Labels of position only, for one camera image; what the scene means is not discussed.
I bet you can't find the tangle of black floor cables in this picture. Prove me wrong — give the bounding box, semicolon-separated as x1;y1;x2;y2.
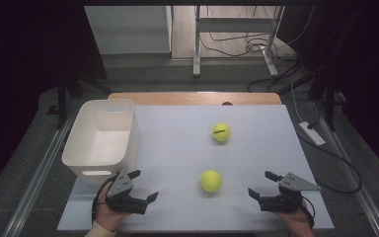
199;31;310;95

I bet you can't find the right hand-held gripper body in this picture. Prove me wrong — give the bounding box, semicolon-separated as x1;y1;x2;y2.
259;172;322;213

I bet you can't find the white power strip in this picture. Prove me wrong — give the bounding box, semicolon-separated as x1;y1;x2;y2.
298;120;327;147

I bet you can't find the yellow tennis ball black print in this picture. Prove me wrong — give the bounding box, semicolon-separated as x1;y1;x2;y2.
211;121;232;143

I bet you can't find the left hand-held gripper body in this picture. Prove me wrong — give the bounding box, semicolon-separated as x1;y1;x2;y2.
106;170;148;215

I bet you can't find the white desk frame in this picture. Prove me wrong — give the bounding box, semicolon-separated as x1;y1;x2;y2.
191;5;285;79

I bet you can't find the person's left hand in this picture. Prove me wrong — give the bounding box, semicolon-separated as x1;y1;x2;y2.
95;192;131;233

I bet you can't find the white cabinet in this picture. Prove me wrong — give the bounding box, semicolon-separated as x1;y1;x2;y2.
84;5;174;55

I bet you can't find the pale table cover sheet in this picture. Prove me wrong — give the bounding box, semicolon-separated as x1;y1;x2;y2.
56;104;336;232

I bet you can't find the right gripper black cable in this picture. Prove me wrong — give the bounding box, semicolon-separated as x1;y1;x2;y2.
300;195;316;229

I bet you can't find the white cable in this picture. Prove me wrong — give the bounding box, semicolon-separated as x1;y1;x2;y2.
290;80;306;124

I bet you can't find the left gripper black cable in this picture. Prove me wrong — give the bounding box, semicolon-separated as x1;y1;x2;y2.
91;175;118;225

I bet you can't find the plain yellow tennis ball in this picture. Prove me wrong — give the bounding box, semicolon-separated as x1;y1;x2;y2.
199;169;223;194

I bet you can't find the metal floor rail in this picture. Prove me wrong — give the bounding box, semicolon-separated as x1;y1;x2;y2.
0;108;80;237
311;101;379;237

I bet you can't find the black power strip cable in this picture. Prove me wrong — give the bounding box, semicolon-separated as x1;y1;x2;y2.
297;122;363;195

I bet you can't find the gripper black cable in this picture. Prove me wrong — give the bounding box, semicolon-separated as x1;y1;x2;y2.
300;195;316;229
91;175;118;225

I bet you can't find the person's right hand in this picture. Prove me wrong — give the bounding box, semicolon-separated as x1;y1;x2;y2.
275;200;318;237

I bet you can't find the white plastic storage bin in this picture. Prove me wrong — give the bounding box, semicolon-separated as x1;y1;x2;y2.
61;98;140;186

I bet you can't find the black stand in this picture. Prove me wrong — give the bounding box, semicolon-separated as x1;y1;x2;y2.
308;62;347;132
46;62;113;130

